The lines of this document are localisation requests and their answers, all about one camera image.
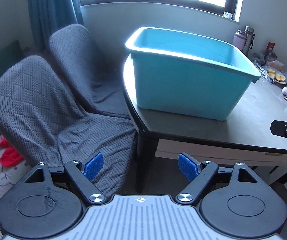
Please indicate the teal plastic storage bin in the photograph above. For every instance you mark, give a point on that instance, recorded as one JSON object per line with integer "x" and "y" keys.
{"x": 189, "y": 74}

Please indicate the far grey covered chair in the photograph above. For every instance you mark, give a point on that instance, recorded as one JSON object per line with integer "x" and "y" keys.
{"x": 96, "y": 85}

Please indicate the grey covered chair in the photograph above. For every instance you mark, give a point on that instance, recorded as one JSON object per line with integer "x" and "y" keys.
{"x": 96, "y": 85}
{"x": 43, "y": 122}

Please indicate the white round object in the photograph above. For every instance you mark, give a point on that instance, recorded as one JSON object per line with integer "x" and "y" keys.
{"x": 284, "y": 91}

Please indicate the red box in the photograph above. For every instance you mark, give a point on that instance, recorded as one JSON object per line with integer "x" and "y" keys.
{"x": 269, "y": 48}

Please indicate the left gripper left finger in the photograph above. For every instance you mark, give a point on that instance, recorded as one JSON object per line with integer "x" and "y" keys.
{"x": 80, "y": 175}

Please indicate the teal window curtain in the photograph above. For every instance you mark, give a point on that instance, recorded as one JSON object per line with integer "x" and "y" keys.
{"x": 48, "y": 16}

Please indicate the dark dining table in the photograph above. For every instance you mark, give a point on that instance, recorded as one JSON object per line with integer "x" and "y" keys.
{"x": 244, "y": 136}

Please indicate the near grey covered chair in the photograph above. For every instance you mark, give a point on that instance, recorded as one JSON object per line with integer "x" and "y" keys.
{"x": 43, "y": 122}

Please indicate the plate of fruit slices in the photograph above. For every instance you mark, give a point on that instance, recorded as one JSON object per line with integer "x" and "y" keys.
{"x": 275, "y": 74}

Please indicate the small white sill device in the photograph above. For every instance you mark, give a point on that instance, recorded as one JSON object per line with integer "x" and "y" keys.
{"x": 227, "y": 15}

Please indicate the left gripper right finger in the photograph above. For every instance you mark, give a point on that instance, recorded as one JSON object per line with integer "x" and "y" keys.
{"x": 200, "y": 176}

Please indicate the pink insulated bottle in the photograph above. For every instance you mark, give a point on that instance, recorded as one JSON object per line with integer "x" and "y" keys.
{"x": 239, "y": 39}

